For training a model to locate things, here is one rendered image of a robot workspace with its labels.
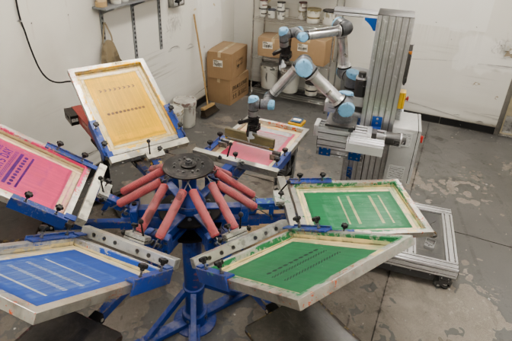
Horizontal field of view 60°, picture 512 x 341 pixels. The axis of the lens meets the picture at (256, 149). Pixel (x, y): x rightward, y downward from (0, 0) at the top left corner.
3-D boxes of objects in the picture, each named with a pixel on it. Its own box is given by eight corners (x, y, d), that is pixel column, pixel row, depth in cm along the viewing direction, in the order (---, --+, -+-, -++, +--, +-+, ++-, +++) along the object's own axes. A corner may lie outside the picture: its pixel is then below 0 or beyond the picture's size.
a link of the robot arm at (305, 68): (357, 103, 321) (304, 51, 307) (359, 111, 308) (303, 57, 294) (344, 113, 326) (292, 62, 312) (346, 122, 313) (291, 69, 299)
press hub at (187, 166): (186, 292, 344) (178, 138, 279) (231, 310, 331) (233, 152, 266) (156, 329, 313) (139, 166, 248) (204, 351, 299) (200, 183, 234)
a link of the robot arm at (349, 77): (347, 89, 365) (350, 73, 359) (340, 83, 376) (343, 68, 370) (361, 87, 368) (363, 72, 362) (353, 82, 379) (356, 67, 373)
